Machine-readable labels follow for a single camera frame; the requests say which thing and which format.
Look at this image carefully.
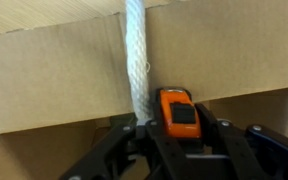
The white braided rope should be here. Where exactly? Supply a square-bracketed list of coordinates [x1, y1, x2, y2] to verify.
[124, 0, 154, 123]

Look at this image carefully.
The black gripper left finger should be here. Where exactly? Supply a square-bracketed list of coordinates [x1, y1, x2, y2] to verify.
[58, 119, 187, 180]

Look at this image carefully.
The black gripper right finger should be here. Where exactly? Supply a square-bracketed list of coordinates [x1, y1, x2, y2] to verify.
[196, 103, 288, 180]

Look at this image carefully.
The open cardboard shipping box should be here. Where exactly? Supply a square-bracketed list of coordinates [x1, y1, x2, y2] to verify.
[0, 0, 288, 180]

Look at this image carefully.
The orange black tape measure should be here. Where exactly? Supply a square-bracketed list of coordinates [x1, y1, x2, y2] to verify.
[155, 87, 203, 141]

